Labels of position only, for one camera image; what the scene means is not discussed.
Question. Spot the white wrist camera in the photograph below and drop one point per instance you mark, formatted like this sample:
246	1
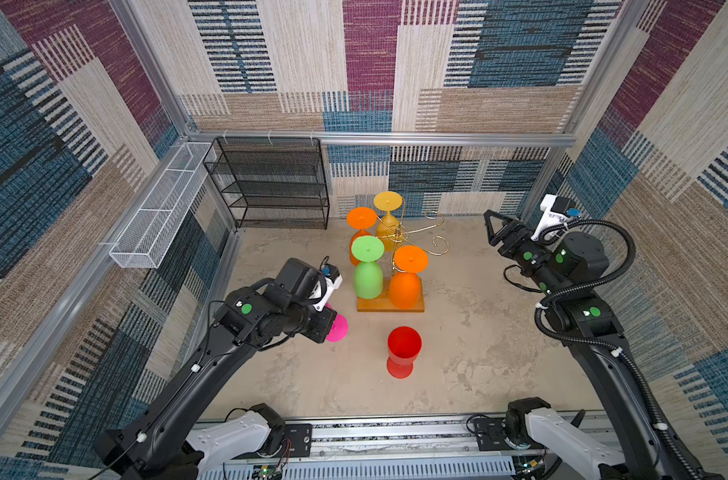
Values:
556	211
330	280

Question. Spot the orange back wine glass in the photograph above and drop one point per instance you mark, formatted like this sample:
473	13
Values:
362	219

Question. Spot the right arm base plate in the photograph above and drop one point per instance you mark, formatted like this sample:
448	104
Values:
491	436

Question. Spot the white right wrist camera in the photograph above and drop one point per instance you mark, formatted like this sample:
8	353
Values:
556	211

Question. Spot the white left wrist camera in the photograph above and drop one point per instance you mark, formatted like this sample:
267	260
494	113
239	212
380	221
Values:
330	280

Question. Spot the yellow plastic wine glass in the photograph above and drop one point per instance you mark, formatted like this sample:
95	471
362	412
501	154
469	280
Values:
388	224

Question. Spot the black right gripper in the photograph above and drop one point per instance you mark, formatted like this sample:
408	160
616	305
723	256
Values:
514	231

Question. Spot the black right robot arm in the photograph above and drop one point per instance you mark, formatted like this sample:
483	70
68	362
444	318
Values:
572	313

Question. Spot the pink plastic wine glass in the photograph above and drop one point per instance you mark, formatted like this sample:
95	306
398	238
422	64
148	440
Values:
340	326

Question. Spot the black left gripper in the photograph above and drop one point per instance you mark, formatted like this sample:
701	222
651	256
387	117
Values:
326	318

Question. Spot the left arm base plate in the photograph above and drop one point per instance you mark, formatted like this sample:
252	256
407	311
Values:
293	440

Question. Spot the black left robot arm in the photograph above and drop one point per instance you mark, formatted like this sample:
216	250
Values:
163	442

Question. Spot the green plastic wine glass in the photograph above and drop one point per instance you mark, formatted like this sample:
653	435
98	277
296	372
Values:
368	276

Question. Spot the red plastic wine glass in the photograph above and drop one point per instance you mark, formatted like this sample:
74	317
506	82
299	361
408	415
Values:
404	346

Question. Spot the orange wine glass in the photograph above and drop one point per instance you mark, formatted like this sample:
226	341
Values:
362	219
405	286

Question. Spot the black mesh shelf rack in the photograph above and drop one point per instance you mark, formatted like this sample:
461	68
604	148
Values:
271	182

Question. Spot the white wire mesh basket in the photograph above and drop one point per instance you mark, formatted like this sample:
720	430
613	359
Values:
146	240

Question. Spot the gold wire wine glass rack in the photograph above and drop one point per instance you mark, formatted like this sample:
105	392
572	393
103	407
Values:
387	263

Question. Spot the orange front wine glass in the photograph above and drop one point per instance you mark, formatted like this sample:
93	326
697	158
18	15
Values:
405	286

